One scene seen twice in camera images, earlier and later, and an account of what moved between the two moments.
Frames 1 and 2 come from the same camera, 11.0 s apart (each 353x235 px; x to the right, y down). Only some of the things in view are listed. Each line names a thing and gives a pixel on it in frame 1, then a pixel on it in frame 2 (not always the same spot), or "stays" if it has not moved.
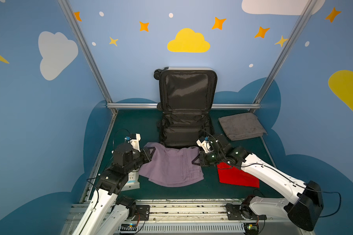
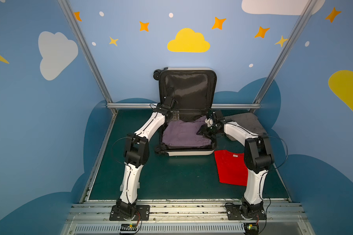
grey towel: (242, 126) stays
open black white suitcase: (187, 95) stays
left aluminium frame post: (86, 48) stays
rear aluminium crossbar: (155, 105) stays
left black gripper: (145, 154) -> (169, 101)
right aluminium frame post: (277, 63) stays
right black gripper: (206, 158) -> (206, 129)
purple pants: (171, 167) -> (178, 133)
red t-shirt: (228, 174) stays
